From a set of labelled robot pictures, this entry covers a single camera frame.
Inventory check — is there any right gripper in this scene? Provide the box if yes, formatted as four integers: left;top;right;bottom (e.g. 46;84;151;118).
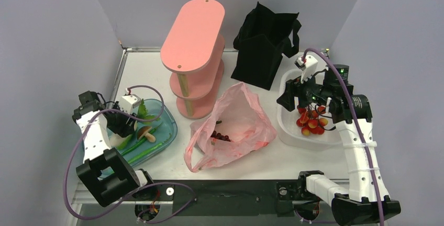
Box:
278;70;333;111

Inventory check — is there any green leaf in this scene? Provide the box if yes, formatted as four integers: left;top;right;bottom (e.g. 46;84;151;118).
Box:
137;99;156;120

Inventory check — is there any red cherry tomato bunch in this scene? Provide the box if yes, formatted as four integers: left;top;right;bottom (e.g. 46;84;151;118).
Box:
295;105;329;136

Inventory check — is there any black fabric bag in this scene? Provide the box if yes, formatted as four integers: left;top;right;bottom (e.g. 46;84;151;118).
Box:
231;3;302;90

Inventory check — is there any pink plastic grocery bag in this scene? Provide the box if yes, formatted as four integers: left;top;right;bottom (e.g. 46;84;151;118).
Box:
184;82;277;173

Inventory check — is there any dark purple grape bunch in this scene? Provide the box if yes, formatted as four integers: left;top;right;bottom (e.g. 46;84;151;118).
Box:
210;130;231;142

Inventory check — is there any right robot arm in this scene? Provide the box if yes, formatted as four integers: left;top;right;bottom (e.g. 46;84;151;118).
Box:
277;64;401;225

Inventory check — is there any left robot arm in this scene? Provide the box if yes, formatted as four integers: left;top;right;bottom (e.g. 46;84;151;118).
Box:
72;91;156;207

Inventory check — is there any green bitter gourd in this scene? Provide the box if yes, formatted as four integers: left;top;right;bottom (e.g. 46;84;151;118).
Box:
115;135;133;150

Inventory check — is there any brown mushroom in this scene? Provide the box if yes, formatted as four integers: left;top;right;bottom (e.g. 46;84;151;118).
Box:
137;126;156;143

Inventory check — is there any blue transparent tray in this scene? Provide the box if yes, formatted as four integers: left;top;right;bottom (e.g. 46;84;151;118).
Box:
75;99;177;167

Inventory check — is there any light green long pepper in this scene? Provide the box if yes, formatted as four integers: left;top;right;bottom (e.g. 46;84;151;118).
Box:
124;136;172;166

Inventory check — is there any white plastic basin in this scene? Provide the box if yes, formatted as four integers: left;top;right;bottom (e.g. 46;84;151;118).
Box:
276;68;352;151

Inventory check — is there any pink three-tier shelf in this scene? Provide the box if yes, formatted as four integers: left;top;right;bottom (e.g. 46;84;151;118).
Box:
160;0;225;119

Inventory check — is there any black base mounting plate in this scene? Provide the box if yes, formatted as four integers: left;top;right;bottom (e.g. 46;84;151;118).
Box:
119;179;331;218

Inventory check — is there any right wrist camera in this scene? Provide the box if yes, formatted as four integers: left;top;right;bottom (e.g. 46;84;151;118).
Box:
295;55;318;83

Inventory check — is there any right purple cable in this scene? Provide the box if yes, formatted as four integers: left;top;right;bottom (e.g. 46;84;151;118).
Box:
302;48;386;226

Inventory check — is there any purple cable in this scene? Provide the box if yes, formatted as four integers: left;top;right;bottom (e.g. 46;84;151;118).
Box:
302;48;386;226
62;85;197;224

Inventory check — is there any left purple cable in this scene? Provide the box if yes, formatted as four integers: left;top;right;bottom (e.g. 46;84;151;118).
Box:
62;85;197;224

